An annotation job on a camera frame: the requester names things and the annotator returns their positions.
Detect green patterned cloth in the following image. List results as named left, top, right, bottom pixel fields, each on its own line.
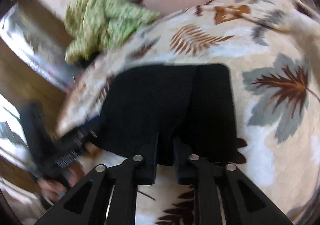
left=64, top=0, right=160, bottom=63

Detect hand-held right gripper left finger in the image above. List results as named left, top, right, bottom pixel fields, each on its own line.
left=34, top=132, right=159, bottom=225

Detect person's left hand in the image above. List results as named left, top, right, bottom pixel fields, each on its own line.
left=37, top=160, right=83, bottom=206

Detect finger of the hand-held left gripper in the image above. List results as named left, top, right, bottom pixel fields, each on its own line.
left=75, top=118, right=102, bottom=146

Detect leaf print fleece blanket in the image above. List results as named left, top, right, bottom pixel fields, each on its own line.
left=0, top=0, right=320, bottom=225

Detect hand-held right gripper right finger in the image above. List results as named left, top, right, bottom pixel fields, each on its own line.
left=174, top=137, right=294, bottom=225

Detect black pants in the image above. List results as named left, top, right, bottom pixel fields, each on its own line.
left=91, top=63, right=248, bottom=167

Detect wooden furniture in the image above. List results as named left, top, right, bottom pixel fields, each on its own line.
left=0, top=0, right=83, bottom=190

